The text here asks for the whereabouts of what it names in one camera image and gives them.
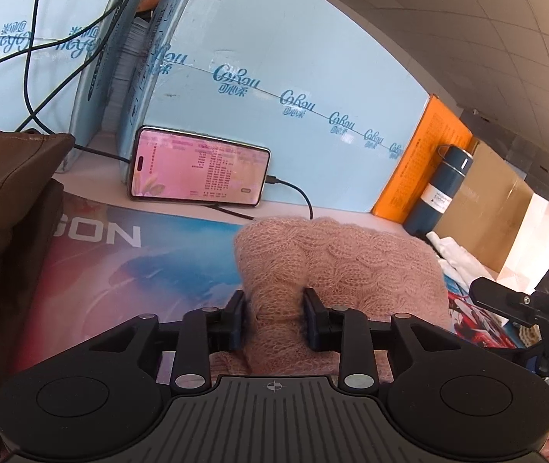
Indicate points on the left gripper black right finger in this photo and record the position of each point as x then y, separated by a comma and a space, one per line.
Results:
352, 335

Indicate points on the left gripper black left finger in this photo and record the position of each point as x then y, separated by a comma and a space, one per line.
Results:
197, 336

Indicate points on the pink knitted sweater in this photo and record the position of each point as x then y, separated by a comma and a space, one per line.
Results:
379, 273

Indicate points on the white paper bag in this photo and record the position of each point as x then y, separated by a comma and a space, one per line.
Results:
528, 259

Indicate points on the white folded garment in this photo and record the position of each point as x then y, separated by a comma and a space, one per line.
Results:
456, 262

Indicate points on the colourful printed desk mat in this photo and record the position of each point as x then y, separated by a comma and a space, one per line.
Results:
108, 264

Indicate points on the brown cardboard box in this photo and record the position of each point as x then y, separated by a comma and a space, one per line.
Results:
485, 214

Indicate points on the smartphone with pink screen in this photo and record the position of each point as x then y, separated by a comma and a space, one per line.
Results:
176, 166

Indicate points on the dark blue vacuum bottle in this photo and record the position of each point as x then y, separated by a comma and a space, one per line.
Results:
438, 193

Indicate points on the orange cardboard box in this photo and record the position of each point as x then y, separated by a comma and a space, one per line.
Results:
437, 127

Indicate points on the brown leather garment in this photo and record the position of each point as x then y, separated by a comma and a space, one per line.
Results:
9, 269

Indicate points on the light blue box right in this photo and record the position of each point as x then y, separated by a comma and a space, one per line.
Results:
333, 107

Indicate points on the light blue box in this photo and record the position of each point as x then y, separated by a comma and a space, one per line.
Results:
57, 61
333, 107

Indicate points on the light blue box left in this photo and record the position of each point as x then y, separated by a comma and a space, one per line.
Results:
57, 61

